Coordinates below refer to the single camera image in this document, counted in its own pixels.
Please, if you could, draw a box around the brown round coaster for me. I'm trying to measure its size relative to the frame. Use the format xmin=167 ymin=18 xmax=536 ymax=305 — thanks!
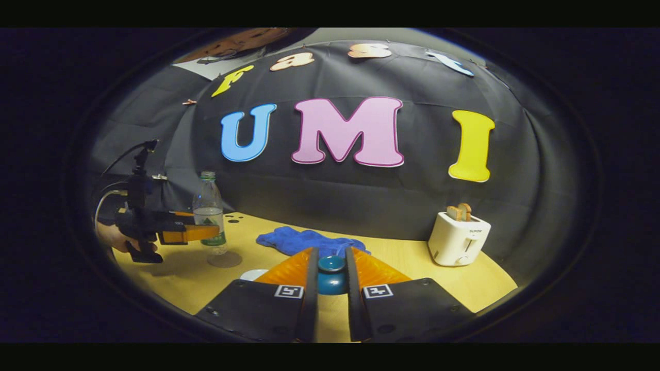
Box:
xmin=207 ymin=251 xmax=243 ymax=268

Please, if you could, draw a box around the grey cable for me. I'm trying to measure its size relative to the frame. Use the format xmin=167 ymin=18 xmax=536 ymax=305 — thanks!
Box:
xmin=94 ymin=189 xmax=128 ymax=223

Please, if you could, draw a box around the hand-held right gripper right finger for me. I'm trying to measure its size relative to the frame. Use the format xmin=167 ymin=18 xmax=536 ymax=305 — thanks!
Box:
xmin=344 ymin=246 xmax=476 ymax=343

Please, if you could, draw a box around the black backdrop cloth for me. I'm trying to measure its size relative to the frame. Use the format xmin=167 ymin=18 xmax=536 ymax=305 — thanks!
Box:
xmin=88 ymin=40 xmax=582 ymax=289

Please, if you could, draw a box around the black cable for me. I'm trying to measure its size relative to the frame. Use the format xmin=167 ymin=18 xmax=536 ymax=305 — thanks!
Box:
xmin=101 ymin=142 xmax=151 ymax=178

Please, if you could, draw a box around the blue towel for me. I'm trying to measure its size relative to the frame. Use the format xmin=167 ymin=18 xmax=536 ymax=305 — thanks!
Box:
xmin=256 ymin=226 xmax=371 ymax=258

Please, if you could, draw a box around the white toaster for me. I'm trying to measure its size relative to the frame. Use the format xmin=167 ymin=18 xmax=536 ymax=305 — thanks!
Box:
xmin=428 ymin=211 xmax=492 ymax=267

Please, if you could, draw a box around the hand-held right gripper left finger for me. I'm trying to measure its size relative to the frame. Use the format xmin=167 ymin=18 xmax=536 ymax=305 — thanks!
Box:
xmin=193 ymin=247 xmax=320 ymax=344

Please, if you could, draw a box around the clear plastic water bottle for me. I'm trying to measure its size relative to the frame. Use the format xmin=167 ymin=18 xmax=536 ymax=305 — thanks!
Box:
xmin=192 ymin=171 xmax=228 ymax=256

